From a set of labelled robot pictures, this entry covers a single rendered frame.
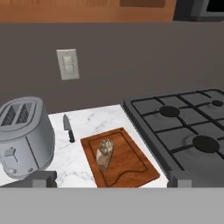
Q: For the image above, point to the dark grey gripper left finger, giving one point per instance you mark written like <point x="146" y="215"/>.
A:
<point x="43" y="178"/>

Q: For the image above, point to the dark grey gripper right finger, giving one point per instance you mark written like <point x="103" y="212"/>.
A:
<point x="180" y="179"/>

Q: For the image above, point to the brown wooden cutting board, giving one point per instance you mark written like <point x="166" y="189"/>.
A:
<point x="125" y="163"/>

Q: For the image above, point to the brown bread loaf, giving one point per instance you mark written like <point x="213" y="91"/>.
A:
<point x="104" y="153"/>

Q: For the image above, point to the silver toaster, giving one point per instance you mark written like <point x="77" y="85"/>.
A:
<point x="22" y="137"/>

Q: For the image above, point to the dark grey gas hob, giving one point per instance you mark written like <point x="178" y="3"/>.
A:
<point x="180" y="131"/>

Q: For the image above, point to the dark grey range hood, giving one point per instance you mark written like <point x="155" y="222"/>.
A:
<point x="199" y="10"/>

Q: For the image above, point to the white wall socket plate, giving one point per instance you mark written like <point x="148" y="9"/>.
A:
<point x="68" y="64"/>

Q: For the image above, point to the orange wooden wall cabinet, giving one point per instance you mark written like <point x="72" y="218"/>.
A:
<point x="87" y="10"/>

